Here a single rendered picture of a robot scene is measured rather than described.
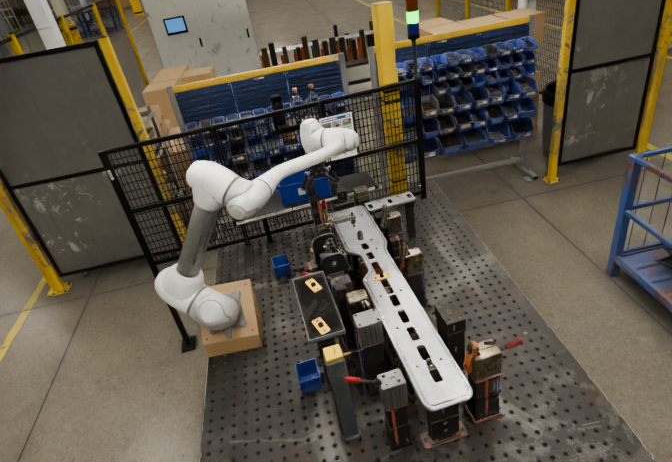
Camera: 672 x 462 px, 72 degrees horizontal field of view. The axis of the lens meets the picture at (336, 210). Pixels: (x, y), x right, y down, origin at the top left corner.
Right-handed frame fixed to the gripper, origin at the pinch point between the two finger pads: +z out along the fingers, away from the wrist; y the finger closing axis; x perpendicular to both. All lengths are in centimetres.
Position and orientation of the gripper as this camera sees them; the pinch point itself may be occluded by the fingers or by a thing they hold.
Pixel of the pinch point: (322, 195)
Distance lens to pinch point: 240.1
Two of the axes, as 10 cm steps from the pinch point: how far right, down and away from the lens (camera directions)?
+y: 9.6, -2.5, 1.3
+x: -2.4, -4.7, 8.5
